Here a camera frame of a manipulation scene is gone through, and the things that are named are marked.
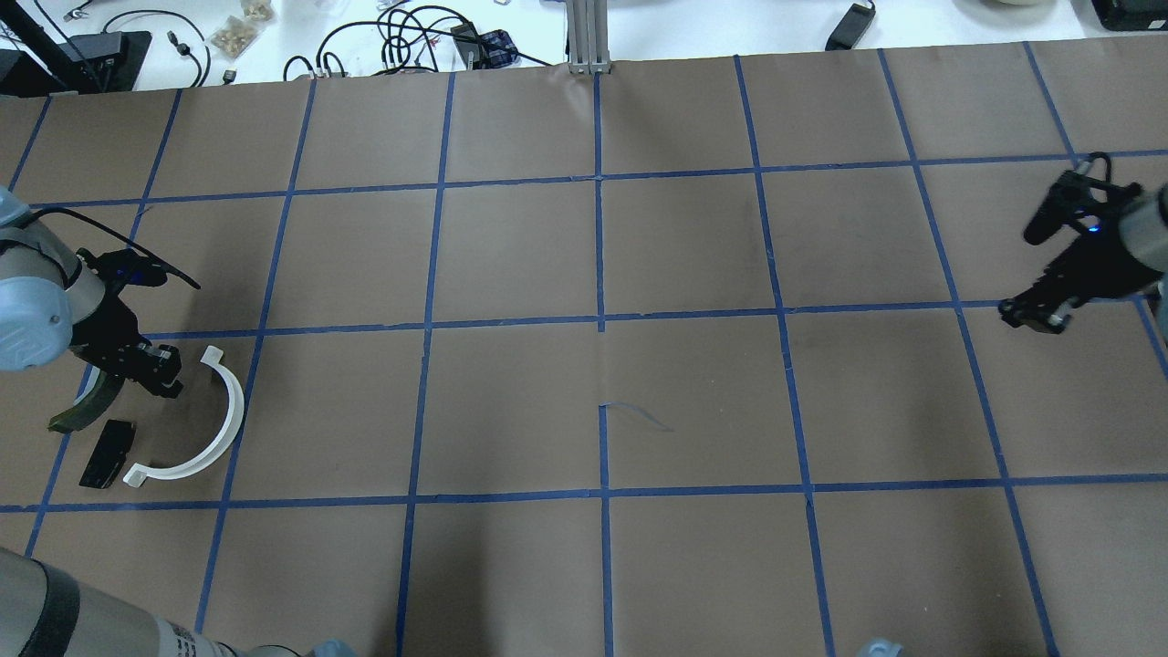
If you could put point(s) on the small black brake pad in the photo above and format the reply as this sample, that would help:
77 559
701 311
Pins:
108 455

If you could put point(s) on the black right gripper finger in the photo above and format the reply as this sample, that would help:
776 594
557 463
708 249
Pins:
1046 314

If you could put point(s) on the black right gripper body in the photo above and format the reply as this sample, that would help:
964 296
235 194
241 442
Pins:
1091 263

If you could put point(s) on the black power adapter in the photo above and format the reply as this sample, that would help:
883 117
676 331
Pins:
852 26

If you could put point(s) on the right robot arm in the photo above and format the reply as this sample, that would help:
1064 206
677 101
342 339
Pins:
1143 231

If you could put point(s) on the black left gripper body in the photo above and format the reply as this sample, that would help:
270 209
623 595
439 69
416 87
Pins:
107 331

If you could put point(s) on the aluminium frame post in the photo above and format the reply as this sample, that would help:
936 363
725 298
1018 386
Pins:
588 48

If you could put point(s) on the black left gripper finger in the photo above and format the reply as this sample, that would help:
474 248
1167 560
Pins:
157 369

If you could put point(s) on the dark curved brake shoe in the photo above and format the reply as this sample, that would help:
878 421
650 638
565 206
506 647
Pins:
99 391

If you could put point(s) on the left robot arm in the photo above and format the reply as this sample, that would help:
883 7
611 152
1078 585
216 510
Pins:
59 300

